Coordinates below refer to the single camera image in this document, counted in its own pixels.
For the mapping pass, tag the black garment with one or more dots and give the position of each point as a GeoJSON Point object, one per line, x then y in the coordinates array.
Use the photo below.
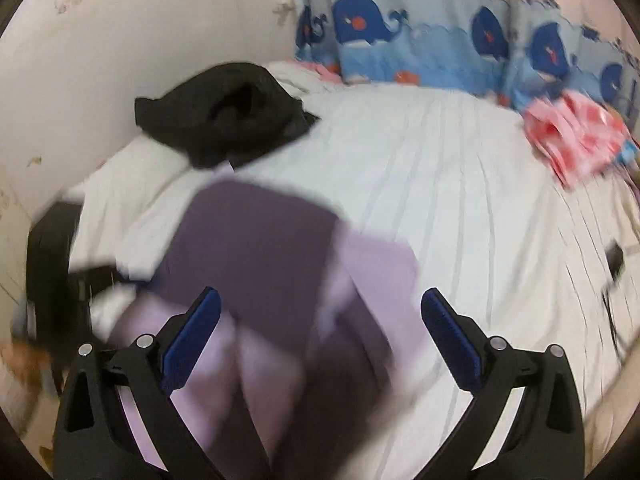
{"type": "Point", "coordinates": [225, 110]}

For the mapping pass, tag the white bed sheet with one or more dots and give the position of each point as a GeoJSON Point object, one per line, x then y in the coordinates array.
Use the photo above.
{"type": "Point", "coordinates": [450, 185]}

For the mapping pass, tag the purple two-tone garment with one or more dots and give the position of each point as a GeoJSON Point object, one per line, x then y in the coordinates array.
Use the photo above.
{"type": "Point", "coordinates": [260, 240]}

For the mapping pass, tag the brown cloth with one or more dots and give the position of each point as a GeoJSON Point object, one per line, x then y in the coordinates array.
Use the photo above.
{"type": "Point", "coordinates": [22, 365]}

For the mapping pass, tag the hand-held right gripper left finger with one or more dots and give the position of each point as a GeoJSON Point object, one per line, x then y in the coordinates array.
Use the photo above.
{"type": "Point", "coordinates": [192, 340]}

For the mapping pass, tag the pink patterned cloth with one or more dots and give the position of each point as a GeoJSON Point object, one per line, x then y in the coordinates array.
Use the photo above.
{"type": "Point", "coordinates": [575, 135]}

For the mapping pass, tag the blue whale-print cushion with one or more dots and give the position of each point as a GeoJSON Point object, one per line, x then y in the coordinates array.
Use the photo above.
{"type": "Point", "coordinates": [425, 35]}

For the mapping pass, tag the small pink cloth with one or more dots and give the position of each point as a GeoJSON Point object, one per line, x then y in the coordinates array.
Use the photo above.
{"type": "Point", "coordinates": [320, 70]}

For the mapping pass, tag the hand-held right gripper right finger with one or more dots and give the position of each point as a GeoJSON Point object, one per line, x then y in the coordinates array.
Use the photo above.
{"type": "Point", "coordinates": [452, 345]}

